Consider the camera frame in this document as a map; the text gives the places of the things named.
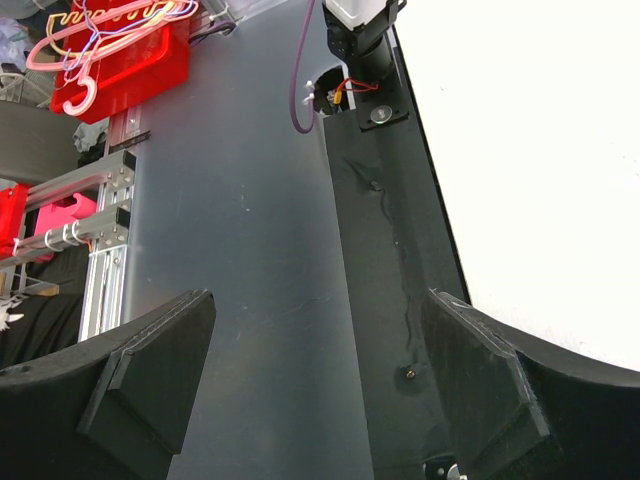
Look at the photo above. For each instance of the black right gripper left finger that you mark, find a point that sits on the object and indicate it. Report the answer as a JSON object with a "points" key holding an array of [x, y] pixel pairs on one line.
{"points": [[115, 406]]}

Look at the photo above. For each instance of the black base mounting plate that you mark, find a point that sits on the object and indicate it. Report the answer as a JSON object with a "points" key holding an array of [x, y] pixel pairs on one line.
{"points": [[397, 246]]}

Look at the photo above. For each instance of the pink hangers in bin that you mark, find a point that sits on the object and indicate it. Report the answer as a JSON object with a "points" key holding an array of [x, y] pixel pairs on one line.
{"points": [[95, 40]]}

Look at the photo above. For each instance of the red plastic bin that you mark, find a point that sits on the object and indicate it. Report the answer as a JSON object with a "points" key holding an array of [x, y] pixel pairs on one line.
{"points": [[125, 65]]}

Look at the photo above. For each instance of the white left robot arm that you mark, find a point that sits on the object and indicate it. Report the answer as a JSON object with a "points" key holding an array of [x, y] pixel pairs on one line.
{"points": [[357, 34]]}

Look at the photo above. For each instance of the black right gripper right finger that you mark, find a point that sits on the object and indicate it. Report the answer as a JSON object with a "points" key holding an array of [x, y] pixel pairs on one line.
{"points": [[519, 407]]}

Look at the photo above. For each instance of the aluminium frame rail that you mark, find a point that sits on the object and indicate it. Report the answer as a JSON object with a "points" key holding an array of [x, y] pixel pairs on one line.
{"points": [[104, 232]]}

